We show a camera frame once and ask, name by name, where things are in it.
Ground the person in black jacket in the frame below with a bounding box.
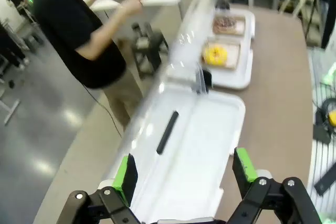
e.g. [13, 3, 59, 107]
[31, 0, 144, 130]

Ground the yellow and black device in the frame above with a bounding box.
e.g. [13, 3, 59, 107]
[313, 98, 336, 145]

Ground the black floor cable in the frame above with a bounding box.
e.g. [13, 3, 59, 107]
[81, 82, 123, 138]

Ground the yellow glazed donut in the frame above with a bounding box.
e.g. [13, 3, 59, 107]
[201, 40, 242, 71]

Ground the clear display case lid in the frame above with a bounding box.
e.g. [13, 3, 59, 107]
[104, 61, 211, 224]
[167, 0, 232, 78]

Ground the person's right forearm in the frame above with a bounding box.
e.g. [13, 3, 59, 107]
[76, 3, 129, 61]

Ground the person's right hand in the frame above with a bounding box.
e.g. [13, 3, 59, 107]
[119, 0, 144, 16]

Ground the black lid handle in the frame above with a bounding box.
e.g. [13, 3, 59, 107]
[156, 111, 180, 155]

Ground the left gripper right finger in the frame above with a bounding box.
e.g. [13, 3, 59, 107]
[228, 147, 322, 224]

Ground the yellow sprinkled donut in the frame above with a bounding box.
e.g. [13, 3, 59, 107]
[202, 45, 228, 67]

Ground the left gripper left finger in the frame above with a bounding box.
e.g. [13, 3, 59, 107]
[64, 153, 144, 224]

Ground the chocolate rainbow sprinkled donut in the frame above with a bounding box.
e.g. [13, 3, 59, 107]
[212, 15, 236, 33]

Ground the white display case tray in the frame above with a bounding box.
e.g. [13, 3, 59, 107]
[167, 8, 256, 90]
[98, 87, 247, 224]

